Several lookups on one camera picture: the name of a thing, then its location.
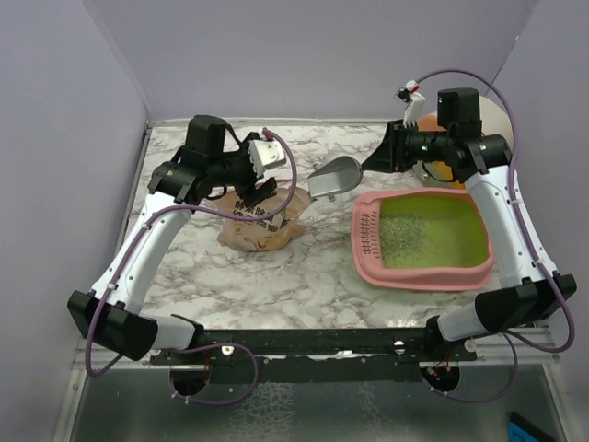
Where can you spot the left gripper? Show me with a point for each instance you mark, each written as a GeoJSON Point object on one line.
{"type": "Point", "coordinates": [267, 190]}

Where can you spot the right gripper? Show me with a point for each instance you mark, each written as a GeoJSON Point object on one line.
{"type": "Point", "coordinates": [389, 156]}

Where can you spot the grey metal litter scoop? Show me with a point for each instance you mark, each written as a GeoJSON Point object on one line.
{"type": "Point", "coordinates": [340, 175]}

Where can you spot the cat litter bag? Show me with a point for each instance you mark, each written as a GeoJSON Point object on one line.
{"type": "Point", "coordinates": [267, 234]}

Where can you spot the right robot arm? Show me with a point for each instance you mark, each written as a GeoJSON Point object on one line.
{"type": "Point", "coordinates": [532, 288]}

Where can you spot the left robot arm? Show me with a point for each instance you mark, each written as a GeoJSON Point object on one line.
{"type": "Point", "coordinates": [109, 314]}

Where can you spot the pink litter box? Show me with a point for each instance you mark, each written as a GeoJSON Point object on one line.
{"type": "Point", "coordinates": [426, 239]}

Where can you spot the cylindrical drawer cabinet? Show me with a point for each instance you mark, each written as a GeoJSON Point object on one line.
{"type": "Point", "coordinates": [474, 137]}

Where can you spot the black base bar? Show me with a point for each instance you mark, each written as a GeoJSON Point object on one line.
{"type": "Point", "coordinates": [242, 368]}

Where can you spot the blue object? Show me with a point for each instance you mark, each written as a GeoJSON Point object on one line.
{"type": "Point", "coordinates": [521, 430]}

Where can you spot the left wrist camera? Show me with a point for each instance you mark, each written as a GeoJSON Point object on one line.
{"type": "Point", "coordinates": [265, 153]}

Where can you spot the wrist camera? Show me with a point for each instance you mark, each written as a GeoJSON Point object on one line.
{"type": "Point", "coordinates": [414, 101]}
{"type": "Point", "coordinates": [265, 153]}

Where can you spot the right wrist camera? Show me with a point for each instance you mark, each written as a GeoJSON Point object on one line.
{"type": "Point", "coordinates": [414, 101]}

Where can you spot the aluminium frame rail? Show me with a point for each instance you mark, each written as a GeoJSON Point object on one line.
{"type": "Point", "coordinates": [529, 340]}

